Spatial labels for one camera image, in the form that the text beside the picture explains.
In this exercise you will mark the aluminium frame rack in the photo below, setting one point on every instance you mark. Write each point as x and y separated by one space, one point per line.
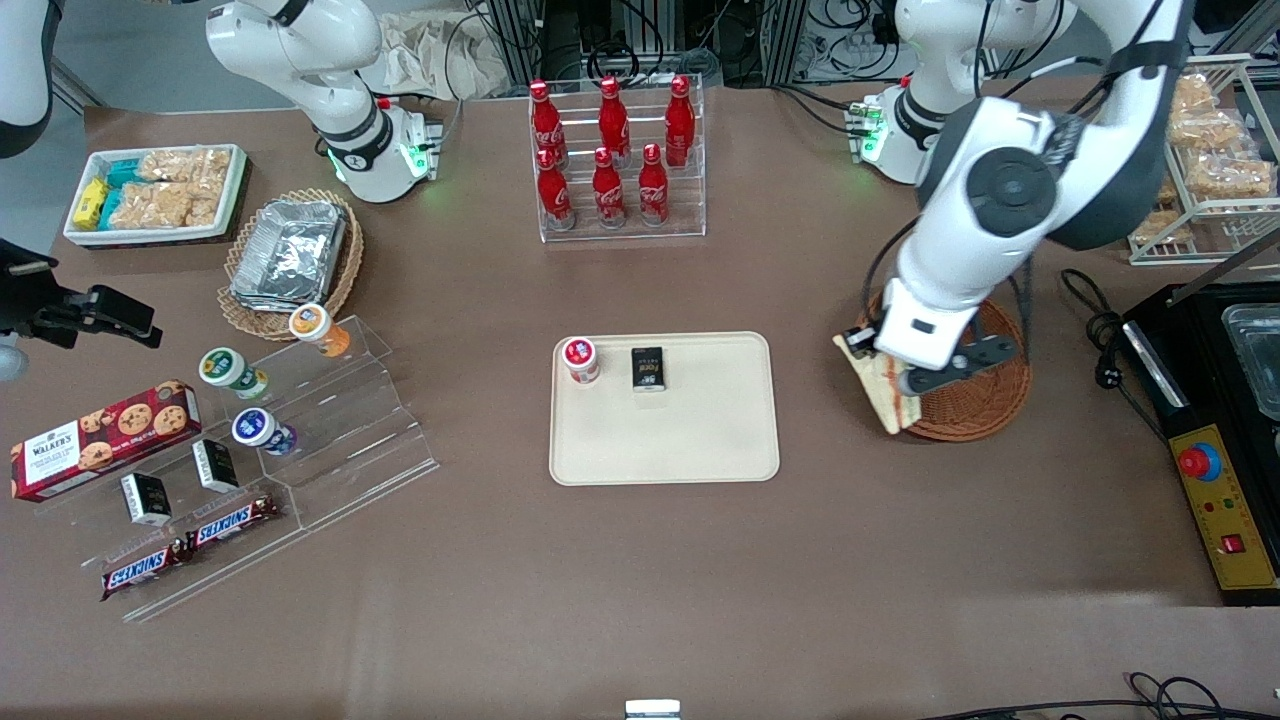
560 35

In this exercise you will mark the teal snack packet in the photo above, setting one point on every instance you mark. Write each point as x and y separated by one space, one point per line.
125 173
110 208

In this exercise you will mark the blue lid yogurt cup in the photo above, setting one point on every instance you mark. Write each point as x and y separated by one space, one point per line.
255 428

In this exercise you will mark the beige cloth bag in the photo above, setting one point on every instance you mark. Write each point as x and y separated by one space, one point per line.
420 55

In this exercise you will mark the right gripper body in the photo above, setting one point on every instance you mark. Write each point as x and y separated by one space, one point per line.
28 296

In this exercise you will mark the red Walkers cookie box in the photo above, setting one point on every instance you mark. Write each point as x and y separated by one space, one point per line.
100 440

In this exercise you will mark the grey metal bar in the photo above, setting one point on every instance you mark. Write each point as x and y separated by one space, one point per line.
1225 268

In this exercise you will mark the clear plastic container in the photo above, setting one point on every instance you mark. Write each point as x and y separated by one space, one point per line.
1258 360

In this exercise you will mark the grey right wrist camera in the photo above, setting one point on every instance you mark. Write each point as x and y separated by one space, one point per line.
9 360

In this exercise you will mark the orange lid yogurt cup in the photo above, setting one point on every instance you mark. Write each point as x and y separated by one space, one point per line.
312 323

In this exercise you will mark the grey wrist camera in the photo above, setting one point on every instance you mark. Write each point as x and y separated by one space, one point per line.
9 360
965 365

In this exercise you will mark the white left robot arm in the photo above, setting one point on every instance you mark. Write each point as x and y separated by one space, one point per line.
1010 185

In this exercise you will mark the red emergency stop button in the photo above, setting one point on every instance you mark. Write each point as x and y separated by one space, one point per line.
1199 461

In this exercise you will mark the clear rice cracker bag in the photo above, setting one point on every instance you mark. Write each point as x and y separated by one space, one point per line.
190 165
165 205

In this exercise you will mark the green lid yogurt cup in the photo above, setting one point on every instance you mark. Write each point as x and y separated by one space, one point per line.
222 368

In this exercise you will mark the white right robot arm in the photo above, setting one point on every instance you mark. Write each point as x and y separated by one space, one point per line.
330 90

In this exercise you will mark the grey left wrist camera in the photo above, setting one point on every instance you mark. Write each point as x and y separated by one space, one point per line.
965 365

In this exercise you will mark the light woven flat basket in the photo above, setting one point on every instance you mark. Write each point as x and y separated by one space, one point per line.
245 318

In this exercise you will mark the aluminium foil container stack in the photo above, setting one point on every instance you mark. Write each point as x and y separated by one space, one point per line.
290 250

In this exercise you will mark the small silver device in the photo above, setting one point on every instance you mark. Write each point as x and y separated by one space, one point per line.
652 710

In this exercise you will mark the white rectangular snack bin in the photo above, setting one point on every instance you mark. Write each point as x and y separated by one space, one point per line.
235 195

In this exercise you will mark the black appliance with yellow panel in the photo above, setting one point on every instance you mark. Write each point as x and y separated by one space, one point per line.
1160 380

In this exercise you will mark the small black box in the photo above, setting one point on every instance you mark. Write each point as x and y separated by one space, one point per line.
215 465
648 368
147 498

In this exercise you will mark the yellow snack packet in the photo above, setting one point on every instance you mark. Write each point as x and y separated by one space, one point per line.
90 203

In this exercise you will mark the beige plastic tray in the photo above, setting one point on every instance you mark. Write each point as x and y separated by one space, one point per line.
690 435

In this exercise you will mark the red cola bottle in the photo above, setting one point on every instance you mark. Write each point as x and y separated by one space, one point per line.
613 118
653 192
680 120
608 195
555 195
545 120

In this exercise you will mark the triangular sandwich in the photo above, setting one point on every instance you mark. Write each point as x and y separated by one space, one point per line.
885 402

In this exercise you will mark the red lid yogurt cup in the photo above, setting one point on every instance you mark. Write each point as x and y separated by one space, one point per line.
580 358

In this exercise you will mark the clear acrylic stepped shelf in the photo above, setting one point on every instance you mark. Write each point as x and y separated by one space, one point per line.
350 430

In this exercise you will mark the bagged pastry snack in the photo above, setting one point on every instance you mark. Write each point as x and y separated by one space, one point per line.
1210 130
1195 93
1160 228
1230 175

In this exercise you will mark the clear acrylic bottle rack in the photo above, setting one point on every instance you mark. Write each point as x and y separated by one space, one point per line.
625 232

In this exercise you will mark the brown round wicker basket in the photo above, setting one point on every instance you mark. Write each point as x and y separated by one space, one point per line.
985 405

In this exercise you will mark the Snickers chocolate bar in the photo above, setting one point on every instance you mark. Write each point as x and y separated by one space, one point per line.
230 522
140 570

